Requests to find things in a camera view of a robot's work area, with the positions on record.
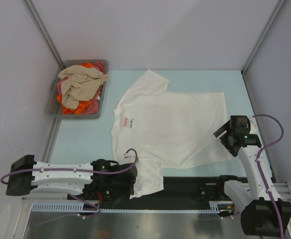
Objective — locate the pink t-shirt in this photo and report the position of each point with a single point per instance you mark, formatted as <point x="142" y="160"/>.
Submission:
<point x="93" y="107"/>

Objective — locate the white Coca-Cola t-shirt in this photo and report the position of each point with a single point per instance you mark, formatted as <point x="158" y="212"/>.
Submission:
<point x="167" y="129"/>

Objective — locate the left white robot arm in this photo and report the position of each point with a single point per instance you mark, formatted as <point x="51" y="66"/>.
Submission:
<point x="27" y="175"/>

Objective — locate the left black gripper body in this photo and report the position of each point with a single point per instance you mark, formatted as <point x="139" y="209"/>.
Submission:
<point x="123" y="186"/>

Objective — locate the beige t-shirt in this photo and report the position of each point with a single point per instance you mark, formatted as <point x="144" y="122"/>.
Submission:
<point x="78" y="77"/>

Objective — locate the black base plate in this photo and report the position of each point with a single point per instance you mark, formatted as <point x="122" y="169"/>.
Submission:
<point x="179" y="193"/>

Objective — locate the orange t-shirt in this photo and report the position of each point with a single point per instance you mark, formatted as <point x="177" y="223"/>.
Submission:
<point x="84" y="99"/>

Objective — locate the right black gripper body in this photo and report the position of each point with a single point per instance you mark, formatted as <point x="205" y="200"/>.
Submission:
<point x="226" y="139"/>

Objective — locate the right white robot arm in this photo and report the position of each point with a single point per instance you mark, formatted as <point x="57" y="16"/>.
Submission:
<point x="263" y="212"/>

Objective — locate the white slotted cable duct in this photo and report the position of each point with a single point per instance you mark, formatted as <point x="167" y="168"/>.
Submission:
<point x="62" y="207"/>

